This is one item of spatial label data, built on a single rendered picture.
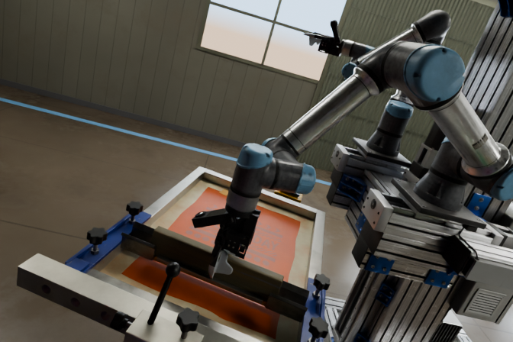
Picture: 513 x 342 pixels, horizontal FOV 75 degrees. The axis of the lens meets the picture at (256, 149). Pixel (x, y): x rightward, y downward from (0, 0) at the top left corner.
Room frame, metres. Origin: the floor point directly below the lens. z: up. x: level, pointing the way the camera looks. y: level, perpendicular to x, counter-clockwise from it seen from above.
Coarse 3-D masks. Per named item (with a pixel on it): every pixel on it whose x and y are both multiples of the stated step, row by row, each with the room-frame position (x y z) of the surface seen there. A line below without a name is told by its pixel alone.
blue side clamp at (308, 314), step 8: (312, 280) 0.81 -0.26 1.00; (312, 288) 0.78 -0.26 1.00; (312, 296) 0.75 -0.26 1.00; (320, 296) 0.76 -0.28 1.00; (312, 304) 0.72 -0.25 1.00; (320, 304) 0.73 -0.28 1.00; (312, 312) 0.69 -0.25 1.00; (320, 312) 0.70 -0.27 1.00; (304, 320) 0.66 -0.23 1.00; (304, 328) 0.63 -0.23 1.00; (304, 336) 0.61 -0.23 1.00
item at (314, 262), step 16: (192, 176) 1.26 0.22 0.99; (208, 176) 1.33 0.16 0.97; (224, 176) 1.35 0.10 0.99; (176, 192) 1.09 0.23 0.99; (160, 208) 0.96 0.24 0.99; (288, 208) 1.28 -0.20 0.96; (304, 208) 1.27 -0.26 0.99; (144, 224) 0.86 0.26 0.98; (320, 224) 1.18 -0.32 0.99; (320, 240) 1.06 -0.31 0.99; (112, 256) 0.71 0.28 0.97; (320, 256) 0.96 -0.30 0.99; (96, 272) 0.63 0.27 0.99; (320, 272) 0.88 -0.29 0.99; (128, 288) 0.61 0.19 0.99; (304, 288) 0.83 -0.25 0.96; (208, 320) 0.59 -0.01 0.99; (240, 336) 0.57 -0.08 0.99
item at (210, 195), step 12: (204, 192) 1.22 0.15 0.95; (216, 192) 1.25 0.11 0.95; (192, 204) 1.11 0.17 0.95; (204, 204) 1.13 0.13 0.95; (216, 204) 1.16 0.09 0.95; (180, 216) 1.01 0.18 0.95; (192, 216) 1.03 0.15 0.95; (168, 228) 0.92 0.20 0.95; (180, 228) 0.94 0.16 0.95; (132, 264) 0.72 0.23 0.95; (144, 264) 0.74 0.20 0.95; (156, 264) 0.75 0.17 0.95; (132, 276) 0.68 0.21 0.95; (144, 276) 0.69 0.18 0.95; (156, 276) 0.71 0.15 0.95; (180, 276) 0.73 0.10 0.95; (192, 276) 0.74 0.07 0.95; (156, 288) 0.67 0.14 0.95; (180, 288) 0.69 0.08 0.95; (192, 288) 0.70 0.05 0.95; (204, 288) 0.72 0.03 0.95; (192, 300) 0.66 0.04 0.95
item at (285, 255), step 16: (256, 208) 1.22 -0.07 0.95; (272, 224) 1.13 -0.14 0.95; (288, 224) 1.17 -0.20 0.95; (288, 240) 1.06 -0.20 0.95; (288, 256) 0.96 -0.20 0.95; (288, 272) 0.88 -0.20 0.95; (208, 288) 0.72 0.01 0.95; (208, 304) 0.67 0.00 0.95; (224, 304) 0.68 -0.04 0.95; (240, 304) 0.70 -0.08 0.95; (256, 304) 0.71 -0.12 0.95; (240, 320) 0.65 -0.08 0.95; (256, 320) 0.66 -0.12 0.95; (272, 320) 0.68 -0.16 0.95; (272, 336) 0.63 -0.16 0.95
